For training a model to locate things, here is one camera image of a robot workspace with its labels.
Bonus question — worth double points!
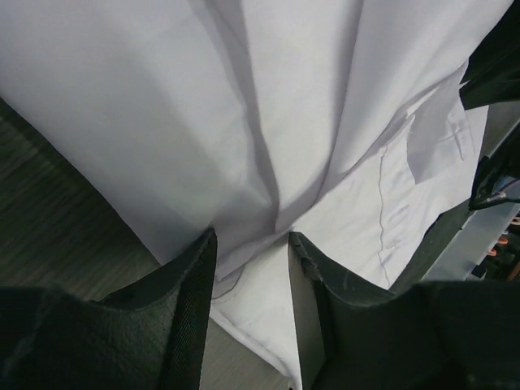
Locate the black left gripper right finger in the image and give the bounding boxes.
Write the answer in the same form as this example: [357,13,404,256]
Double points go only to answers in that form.
[288,232,519,389]

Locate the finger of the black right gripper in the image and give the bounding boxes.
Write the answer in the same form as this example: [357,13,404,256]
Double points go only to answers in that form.
[460,0,520,110]

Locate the white long sleeve shirt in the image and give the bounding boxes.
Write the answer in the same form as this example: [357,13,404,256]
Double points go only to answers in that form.
[1,1,510,384]

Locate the slotted grey cable duct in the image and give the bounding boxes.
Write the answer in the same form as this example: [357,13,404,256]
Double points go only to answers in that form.
[422,203,519,281]

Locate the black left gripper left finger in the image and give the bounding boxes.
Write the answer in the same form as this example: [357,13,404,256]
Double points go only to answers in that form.
[1,229,217,389]

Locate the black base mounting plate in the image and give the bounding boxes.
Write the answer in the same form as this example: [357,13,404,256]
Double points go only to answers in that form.
[390,102,519,293]

